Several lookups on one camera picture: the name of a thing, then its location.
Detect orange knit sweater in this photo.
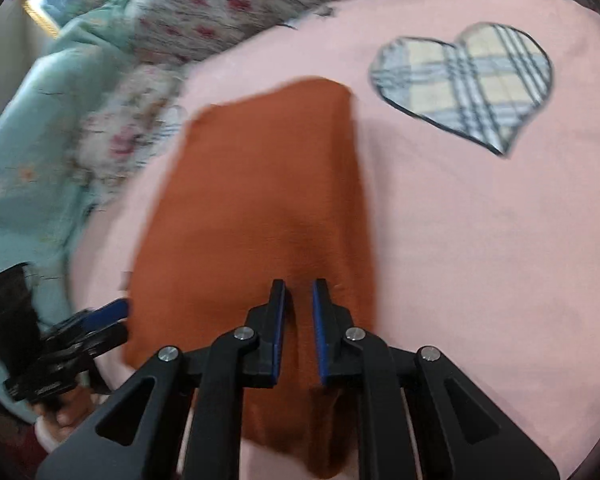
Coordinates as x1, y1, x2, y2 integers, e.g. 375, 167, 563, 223
122, 76, 381, 478

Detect white quilt red flowers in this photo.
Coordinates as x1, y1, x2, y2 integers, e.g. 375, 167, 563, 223
130, 0, 600, 66

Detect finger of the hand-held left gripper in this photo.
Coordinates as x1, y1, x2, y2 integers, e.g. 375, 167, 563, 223
70, 323, 129, 362
45, 298, 131, 342

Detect person's left hand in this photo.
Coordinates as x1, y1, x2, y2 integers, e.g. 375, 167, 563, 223
32, 385, 97, 431

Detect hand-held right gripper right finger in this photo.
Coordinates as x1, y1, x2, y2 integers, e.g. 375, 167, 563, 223
312, 279, 561, 480

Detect pale floral pillow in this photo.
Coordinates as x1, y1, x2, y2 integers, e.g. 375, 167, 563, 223
75, 62, 191, 201

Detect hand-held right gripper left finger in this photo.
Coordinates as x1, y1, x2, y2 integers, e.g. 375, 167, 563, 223
35, 279, 287, 480

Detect teal floral blanket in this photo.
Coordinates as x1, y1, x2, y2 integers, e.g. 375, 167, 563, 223
0, 0, 146, 421

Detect pink bed sheet plaid hearts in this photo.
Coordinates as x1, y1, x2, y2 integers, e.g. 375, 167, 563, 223
67, 0, 600, 480

